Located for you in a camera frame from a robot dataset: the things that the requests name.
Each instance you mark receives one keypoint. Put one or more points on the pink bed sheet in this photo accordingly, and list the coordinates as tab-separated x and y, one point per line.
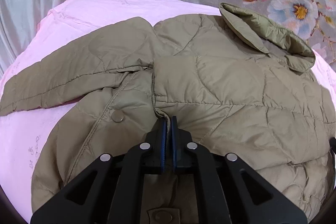
65	29

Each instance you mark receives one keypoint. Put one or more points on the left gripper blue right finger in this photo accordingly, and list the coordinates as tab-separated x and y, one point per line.
227	189

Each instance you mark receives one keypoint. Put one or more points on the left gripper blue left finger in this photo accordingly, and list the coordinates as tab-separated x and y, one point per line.
110	189

